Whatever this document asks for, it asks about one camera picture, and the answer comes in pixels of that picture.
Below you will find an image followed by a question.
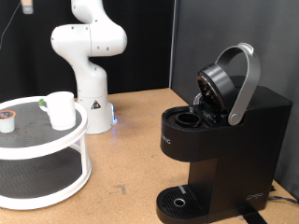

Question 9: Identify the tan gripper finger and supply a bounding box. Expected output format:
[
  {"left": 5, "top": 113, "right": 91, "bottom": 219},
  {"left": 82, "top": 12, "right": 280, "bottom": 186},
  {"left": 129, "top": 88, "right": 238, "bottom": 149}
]
[{"left": 21, "top": 0, "right": 34, "bottom": 15}]

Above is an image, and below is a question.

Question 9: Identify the orange rimmed coffee pod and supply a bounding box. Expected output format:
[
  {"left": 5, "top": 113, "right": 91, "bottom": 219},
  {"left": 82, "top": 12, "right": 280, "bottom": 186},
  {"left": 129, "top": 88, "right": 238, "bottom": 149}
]
[{"left": 0, "top": 109, "right": 17, "bottom": 134}]

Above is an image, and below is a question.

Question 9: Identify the silver keurig lid handle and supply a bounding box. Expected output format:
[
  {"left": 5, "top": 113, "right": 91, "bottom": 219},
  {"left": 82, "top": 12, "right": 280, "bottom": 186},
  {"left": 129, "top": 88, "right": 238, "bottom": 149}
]
[{"left": 214, "top": 42, "right": 262, "bottom": 127}]

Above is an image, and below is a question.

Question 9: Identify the black keurig coffee machine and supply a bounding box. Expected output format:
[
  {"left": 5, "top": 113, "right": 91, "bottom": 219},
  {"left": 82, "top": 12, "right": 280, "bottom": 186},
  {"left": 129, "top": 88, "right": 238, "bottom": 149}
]
[{"left": 156, "top": 63, "right": 293, "bottom": 224}]

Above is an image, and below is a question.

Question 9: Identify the white mug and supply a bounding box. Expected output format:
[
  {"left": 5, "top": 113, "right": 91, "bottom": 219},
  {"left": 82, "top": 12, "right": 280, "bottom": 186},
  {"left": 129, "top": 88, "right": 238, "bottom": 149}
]
[{"left": 38, "top": 91, "right": 78, "bottom": 132}]

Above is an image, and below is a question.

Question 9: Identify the black curtain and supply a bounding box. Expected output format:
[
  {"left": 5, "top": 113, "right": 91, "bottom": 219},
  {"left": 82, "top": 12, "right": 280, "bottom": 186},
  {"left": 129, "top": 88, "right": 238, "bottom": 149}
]
[{"left": 0, "top": 0, "right": 176, "bottom": 104}]

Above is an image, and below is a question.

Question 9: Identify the white two-tier turntable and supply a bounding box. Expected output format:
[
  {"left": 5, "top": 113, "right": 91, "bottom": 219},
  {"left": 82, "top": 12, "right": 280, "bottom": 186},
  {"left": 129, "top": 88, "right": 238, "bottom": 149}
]
[{"left": 0, "top": 95, "right": 93, "bottom": 211}]

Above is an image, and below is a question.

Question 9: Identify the grey partition panel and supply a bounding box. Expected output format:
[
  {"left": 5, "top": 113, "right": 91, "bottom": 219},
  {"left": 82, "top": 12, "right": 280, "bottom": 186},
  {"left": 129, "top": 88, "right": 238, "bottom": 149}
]
[{"left": 169, "top": 0, "right": 299, "bottom": 200}]

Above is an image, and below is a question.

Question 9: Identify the black drip tray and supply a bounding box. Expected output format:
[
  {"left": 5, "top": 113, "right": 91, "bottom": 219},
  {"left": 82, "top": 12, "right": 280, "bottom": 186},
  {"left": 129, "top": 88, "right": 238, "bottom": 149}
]
[{"left": 156, "top": 185, "right": 209, "bottom": 224}]

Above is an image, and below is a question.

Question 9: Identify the thin hanging wire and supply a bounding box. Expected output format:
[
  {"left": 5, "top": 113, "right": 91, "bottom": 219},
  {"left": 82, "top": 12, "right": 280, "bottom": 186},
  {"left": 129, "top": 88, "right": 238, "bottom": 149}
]
[{"left": 0, "top": 1, "right": 22, "bottom": 49}]

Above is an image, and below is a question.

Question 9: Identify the braided power cable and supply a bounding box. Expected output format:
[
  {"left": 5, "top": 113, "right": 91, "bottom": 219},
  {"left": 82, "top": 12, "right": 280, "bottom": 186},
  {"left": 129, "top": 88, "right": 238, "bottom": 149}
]
[{"left": 267, "top": 194, "right": 299, "bottom": 206}]

